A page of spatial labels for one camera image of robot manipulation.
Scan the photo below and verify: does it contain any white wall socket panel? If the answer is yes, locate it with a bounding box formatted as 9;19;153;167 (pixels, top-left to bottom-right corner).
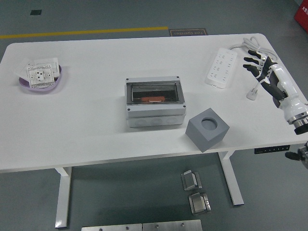
26;63;56;89

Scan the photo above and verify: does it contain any purple bowl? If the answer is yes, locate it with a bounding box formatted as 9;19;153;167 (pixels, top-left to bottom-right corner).
18;64;64;92

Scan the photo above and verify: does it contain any black table control panel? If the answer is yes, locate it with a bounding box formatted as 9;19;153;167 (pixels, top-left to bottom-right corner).
254;145;291;154

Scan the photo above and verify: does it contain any grey cube with round hole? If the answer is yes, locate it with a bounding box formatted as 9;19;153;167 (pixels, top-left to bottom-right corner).
185;108;229;153

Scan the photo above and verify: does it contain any white wall switch panel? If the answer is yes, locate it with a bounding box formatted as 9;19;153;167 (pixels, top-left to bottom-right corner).
33;57;60;77

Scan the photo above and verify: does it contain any grey metal block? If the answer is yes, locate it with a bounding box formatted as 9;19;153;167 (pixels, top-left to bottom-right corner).
180;170;203;192
188;192;212;215

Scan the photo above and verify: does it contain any white power cord with plug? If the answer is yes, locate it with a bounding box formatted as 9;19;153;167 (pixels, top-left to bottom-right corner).
227;36;279;101

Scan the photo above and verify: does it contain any yellow floor tape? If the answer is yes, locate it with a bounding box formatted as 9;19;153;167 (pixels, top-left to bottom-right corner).
0;26;168;39

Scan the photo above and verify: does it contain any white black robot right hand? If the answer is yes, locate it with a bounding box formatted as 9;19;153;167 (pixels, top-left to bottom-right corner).
242;49;308;121

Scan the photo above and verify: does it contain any brown floor sign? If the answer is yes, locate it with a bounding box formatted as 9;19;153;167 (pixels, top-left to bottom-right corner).
169;28;207;37

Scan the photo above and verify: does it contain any translucent white cover plate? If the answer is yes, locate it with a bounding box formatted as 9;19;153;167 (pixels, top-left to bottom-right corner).
13;60;34;79

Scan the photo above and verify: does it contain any grey metal plate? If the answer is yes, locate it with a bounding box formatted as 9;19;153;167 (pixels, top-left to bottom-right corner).
81;223;143;231
142;219;203;231

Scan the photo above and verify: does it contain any grey junction box with flap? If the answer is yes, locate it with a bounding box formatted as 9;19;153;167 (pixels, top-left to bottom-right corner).
124;76;187;128

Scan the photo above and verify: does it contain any white power strip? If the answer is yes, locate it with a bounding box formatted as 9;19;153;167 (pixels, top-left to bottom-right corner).
204;47;238;89

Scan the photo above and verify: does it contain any white table leg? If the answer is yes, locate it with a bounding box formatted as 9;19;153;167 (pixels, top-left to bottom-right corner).
218;151;245;206
54;166;73;229

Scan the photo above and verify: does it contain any orange cylinder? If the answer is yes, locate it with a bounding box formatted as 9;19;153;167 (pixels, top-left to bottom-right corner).
141;96;167;103

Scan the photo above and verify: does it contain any red object with white print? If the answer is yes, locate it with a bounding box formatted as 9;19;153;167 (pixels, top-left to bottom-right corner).
294;0;308;31

